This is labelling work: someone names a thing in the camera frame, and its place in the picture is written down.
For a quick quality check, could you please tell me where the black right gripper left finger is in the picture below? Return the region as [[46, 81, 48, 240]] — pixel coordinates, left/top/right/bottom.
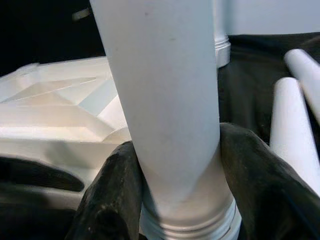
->
[[65, 140, 145, 240]]

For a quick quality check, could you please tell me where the white plastic table top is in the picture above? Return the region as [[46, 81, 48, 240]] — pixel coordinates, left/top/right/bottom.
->
[[0, 56, 133, 208]]

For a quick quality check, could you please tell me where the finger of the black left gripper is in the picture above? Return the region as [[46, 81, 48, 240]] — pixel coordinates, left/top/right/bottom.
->
[[0, 155, 85, 193]]

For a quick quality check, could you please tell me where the black plastic sheet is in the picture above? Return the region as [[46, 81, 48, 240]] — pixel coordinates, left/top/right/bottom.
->
[[0, 33, 320, 240]]

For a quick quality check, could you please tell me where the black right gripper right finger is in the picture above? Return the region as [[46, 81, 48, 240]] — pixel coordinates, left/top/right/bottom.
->
[[219, 121, 320, 240]]

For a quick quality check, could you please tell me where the white plastic table leg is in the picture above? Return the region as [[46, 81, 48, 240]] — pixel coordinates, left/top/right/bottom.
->
[[212, 0, 231, 69], [269, 76, 320, 198], [283, 48, 320, 126], [89, 0, 243, 240]]

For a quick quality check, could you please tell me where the silver metal door handle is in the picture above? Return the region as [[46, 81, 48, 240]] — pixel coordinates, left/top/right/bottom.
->
[[71, 6, 93, 21]]

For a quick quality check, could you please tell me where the black door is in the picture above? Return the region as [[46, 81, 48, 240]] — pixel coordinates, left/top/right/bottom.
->
[[0, 0, 108, 71]]

